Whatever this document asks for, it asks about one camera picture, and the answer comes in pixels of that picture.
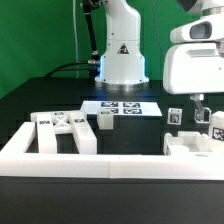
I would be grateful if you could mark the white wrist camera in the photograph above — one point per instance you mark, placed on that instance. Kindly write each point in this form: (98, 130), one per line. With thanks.
(205, 29)

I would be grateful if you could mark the white marker base sheet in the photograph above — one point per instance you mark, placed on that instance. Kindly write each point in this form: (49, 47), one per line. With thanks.
(123, 108)

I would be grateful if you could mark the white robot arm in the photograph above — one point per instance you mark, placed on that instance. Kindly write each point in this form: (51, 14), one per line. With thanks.
(122, 65)

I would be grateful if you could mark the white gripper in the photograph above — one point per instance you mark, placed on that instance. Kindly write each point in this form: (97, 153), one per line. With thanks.
(194, 68)

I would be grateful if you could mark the small tagged cube right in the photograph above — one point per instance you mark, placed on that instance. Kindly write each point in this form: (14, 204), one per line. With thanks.
(202, 116)

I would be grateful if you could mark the white chair seat part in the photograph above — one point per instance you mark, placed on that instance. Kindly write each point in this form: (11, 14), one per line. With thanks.
(186, 142)

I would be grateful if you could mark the small tagged cube left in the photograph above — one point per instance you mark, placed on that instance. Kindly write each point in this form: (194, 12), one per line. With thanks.
(174, 116)

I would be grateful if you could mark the small tagged cube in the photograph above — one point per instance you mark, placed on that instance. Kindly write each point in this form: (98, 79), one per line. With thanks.
(174, 116)
(202, 116)

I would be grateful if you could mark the white U-shaped fence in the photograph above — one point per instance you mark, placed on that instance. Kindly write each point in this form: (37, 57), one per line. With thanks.
(32, 152)

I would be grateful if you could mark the white chair back frame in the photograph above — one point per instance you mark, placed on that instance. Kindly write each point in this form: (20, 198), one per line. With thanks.
(70, 122)

